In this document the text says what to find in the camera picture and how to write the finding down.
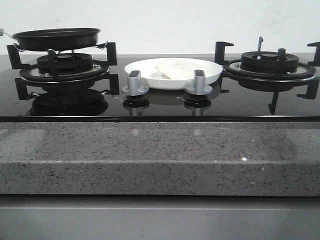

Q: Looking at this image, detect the white round plate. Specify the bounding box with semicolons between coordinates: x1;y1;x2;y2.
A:
124;57;223;90

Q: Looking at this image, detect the white fried egg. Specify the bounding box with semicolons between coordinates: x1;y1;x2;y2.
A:
155;59;214;80

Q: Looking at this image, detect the black frying pan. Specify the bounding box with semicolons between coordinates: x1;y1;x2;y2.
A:
11;27;101;52

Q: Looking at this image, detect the left silver stove knob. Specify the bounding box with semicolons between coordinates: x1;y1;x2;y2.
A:
122;70;149;97

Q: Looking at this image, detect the silver stove knob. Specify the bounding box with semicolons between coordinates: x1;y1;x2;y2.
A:
122;70;149;97
184;69;213;96

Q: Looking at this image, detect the right silver stove knob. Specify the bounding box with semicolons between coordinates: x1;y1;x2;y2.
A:
184;69;213;96

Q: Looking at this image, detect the black glass stove top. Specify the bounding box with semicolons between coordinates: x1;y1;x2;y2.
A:
0;55;320;122

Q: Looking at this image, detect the left black burner grate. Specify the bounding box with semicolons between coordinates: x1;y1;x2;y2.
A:
7;42;118;84

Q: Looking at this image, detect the black burner grate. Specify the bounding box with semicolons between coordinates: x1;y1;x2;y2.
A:
7;42;118;84
214;36;320;115

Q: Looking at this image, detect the right black burner grate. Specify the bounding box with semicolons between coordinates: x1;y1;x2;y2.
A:
214;36;320;115

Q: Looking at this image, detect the left black burner head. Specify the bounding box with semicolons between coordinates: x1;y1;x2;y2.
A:
36;53;93;75

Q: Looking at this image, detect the black burner head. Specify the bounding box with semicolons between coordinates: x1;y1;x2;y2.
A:
240;51;299;74
36;53;93;75

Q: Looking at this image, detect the right black burner head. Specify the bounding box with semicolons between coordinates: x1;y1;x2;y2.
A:
240;51;299;74

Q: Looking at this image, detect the grey cabinet front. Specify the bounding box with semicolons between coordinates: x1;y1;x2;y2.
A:
0;196;320;240

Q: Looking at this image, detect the wire pan support ring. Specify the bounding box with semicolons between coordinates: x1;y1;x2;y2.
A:
12;40;109;56

